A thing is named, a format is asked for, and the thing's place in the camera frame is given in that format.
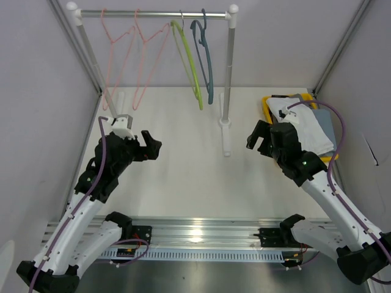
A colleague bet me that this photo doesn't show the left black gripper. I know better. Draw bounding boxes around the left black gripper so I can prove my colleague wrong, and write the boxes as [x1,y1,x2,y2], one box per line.
[113,130,161,176]

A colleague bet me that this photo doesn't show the white skirt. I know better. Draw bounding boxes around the white skirt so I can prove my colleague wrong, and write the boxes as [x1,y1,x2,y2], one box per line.
[265,96,335,157]

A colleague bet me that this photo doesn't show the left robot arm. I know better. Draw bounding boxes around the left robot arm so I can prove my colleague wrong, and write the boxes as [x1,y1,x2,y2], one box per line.
[16,131,162,292]

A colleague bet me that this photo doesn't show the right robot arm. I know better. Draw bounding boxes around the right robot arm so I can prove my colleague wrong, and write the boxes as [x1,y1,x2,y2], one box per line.
[246,120,390,284]

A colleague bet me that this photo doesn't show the blue-grey plastic hanger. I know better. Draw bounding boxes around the blue-grey plastic hanger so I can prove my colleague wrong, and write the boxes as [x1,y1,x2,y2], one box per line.
[190,9,214,105]

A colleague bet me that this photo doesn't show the lime green hanger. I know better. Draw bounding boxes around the lime green hanger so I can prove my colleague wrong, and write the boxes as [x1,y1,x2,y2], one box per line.
[170,20,203,110]

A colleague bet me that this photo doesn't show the yellow plastic bin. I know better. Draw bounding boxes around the yellow plastic bin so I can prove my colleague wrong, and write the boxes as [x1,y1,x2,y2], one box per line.
[261,93,340,162]

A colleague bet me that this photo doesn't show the light blue denim garment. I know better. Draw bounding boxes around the light blue denim garment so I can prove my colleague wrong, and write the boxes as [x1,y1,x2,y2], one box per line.
[313,109,337,151]

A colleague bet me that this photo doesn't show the white clothes rack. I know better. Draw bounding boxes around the white clothes rack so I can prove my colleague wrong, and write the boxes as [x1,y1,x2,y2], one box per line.
[66,1,239,157]

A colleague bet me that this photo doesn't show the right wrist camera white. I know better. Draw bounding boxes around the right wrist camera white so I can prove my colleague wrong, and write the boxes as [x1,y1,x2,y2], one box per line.
[279,106,299,125]

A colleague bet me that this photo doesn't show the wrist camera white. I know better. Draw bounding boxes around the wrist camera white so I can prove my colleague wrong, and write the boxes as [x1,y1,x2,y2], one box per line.
[279,106,299,125]
[107,114,136,140]

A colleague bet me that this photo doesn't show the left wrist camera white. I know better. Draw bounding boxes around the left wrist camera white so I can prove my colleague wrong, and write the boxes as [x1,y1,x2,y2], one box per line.
[107,114,136,140]

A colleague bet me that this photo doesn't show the pink wire hanger left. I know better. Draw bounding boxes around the pink wire hanger left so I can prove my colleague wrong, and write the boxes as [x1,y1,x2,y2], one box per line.
[100,8,136,111]

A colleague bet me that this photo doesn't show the pink wire hanger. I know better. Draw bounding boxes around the pink wire hanger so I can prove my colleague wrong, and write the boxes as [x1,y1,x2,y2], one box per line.
[132,9,170,111]
[100,8,136,111]

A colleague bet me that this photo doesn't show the left black mount plate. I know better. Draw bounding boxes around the left black mount plate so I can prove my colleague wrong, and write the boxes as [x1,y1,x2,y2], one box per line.
[130,225,153,244]

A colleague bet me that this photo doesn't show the black mount plate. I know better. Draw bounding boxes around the black mount plate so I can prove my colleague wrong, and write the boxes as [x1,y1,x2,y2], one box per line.
[130,225,153,244]
[253,228,293,248]

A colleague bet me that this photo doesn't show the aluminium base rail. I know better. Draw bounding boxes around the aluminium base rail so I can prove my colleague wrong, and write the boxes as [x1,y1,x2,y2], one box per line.
[42,215,349,248]

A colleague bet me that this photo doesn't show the right black mount plate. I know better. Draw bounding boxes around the right black mount plate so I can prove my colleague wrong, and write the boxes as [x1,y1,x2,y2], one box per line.
[253,228,293,248]

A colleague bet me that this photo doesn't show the perforated cable tray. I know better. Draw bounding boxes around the perforated cable tray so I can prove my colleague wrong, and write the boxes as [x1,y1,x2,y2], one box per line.
[98,248,284,263]

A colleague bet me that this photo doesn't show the pink wire hanger right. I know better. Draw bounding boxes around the pink wire hanger right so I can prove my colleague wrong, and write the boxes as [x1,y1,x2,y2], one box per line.
[132,9,170,111]

